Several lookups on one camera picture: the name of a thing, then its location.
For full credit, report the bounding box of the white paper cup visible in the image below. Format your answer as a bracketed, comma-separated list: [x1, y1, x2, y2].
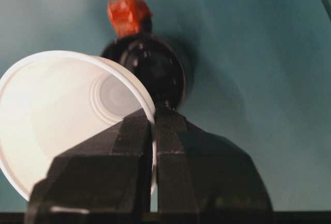
[0, 50, 158, 202]

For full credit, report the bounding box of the black cup holder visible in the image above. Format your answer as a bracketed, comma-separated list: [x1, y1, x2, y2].
[99, 0, 187, 112]

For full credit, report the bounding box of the blue-green table cloth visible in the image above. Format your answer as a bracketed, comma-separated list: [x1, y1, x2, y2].
[0, 0, 331, 213]

